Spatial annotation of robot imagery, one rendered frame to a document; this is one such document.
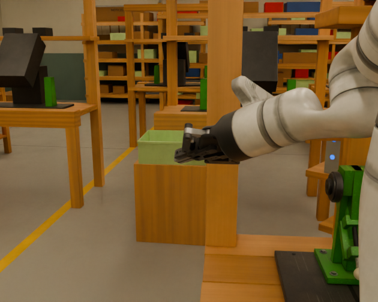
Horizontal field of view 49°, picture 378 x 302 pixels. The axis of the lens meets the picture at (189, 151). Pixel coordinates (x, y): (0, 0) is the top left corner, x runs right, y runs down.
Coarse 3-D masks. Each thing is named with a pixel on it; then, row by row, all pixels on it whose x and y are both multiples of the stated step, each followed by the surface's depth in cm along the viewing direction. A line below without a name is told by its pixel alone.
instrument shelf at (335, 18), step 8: (336, 8) 94; (344, 8) 91; (352, 8) 91; (360, 8) 91; (368, 8) 91; (320, 16) 109; (328, 16) 101; (336, 16) 94; (344, 16) 92; (352, 16) 92; (360, 16) 92; (320, 24) 109; (328, 24) 100; (336, 24) 94; (344, 24) 92; (352, 24) 92; (360, 24) 92
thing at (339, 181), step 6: (330, 174) 101; (336, 174) 99; (330, 180) 99; (336, 180) 97; (342, 180) 98; (330, 186) 99; (336, 186) 97; (342, 186) 97; (330, 192) 99; (336, 192) 97; (342, 192) 97; (330, 198) 101; (336, 198) 98
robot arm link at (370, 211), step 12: (372, 144) 27; (372, 156) 26; (372, 168) 26; (372, 180) 26; (372, 192) 26; (360, 204) 28; (372, 204) 26; (360, 216) 27; (372, 216) 26; (360, 228) 27; (372, 228) 26; (360, 240) 27; (372, 240) 26; (360, 252) 27; (372, 252) 26; (360, 264) 27; (372, 264) 26; (360, 276) 27; (372, 276) 26; (360, 288) 27; (372, 288) 26; (360, 300) 27; (372, 300) 26
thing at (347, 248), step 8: (344, 216) 100; (344, 224) 100; (352, 224) 99; (344, 232) 101; (352, 232) 99; (344, 240) 100; (352, 240) 100; (344, 248) 99; (352, 248) 96; (344, 256) 98; (352, 256) 96
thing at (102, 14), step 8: (96, 8) 1064; (104, 8) 1061; (112, 8) 1058; (120, 8) 1056; (96, 16) 1069; (104, 16) 1066; (112, 16) 1063; (104, 32) 1076; (112, 32) 1073; (120, 32) 1071; (288, 32) 1016
